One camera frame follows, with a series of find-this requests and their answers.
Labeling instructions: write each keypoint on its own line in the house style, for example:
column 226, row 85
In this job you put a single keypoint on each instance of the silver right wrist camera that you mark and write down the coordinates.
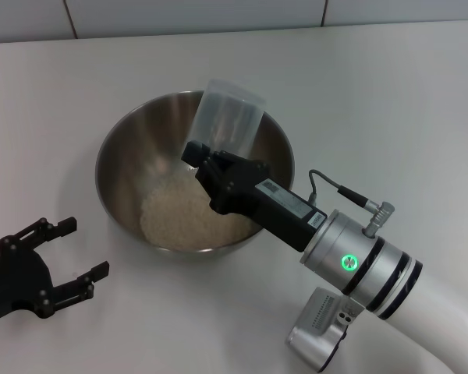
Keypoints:
column 318, row 331

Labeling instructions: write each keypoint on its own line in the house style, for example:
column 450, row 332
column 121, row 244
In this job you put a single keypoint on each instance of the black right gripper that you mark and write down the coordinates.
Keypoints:
column 265, row 198

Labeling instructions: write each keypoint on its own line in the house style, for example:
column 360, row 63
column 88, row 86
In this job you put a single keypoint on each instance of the clear plastic measuring cup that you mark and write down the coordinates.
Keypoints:
column 226, row 97

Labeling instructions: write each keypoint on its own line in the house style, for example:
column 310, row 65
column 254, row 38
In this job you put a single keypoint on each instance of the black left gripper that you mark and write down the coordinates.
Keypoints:
column 19, row 280

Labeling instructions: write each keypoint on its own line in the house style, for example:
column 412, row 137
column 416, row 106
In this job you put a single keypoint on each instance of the stainless steel mixing bowl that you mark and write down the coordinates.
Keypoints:
column 140, row 156

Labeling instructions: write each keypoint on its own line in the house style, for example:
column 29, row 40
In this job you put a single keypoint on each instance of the white uncooked rice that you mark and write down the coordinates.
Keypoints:
column 179, row 218

